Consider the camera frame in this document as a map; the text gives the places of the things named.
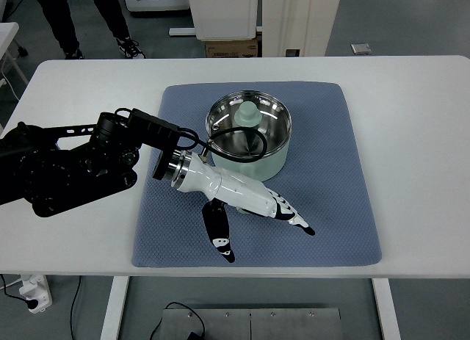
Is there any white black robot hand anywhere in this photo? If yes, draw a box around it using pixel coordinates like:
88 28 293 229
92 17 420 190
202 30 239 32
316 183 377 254
165 151 315 263

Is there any green pot with handle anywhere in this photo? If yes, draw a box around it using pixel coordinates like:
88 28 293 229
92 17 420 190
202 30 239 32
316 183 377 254
211 146 289 182

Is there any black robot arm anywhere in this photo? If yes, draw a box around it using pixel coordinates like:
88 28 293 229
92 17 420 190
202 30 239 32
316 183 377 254
1 109 182 217

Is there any glass lid green knob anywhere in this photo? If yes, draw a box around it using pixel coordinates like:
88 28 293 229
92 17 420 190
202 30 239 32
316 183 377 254
206 90 292 162

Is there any white table leg left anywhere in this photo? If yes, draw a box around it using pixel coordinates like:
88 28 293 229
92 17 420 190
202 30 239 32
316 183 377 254
100 276 130 340

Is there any white table leg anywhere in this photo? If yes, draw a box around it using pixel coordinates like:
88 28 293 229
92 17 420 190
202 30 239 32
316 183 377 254
100 276 130 340
372 278 401 340

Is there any blue quilted mat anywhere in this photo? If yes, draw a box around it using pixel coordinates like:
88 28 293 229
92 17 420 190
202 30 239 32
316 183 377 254
131 82 382 267

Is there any cardboard box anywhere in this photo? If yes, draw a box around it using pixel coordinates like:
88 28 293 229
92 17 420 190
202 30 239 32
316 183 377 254
205 39 258 58

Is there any white cabinet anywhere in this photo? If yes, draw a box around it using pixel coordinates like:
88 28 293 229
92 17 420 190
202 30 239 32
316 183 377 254
189 0 258 41

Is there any cream pillar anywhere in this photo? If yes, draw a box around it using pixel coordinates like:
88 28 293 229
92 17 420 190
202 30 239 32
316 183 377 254
261 0 340 57

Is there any white power strip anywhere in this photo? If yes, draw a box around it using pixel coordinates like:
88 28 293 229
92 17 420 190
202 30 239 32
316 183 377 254
19 274 52 314

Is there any grey floor plate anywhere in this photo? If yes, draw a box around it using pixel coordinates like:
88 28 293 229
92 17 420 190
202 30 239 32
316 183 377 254
350 43 372 55

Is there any person in black trousers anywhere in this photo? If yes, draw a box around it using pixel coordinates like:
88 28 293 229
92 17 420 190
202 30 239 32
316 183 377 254
37 0 146 59

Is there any white side table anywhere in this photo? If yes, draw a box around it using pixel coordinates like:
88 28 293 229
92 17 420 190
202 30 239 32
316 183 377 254
1 22 29 85

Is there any white table leg right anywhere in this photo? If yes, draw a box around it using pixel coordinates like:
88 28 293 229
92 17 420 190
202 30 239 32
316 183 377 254
372 278 401 340

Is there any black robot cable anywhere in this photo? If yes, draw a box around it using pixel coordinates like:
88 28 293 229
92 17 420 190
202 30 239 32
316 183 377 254
175 126 268 163

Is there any black floor cable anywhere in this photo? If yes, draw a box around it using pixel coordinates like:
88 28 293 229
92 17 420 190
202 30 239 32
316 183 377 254
148 301 206 340

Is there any metal base plate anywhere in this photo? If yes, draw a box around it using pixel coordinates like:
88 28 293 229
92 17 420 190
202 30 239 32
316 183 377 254
158 308 343 339

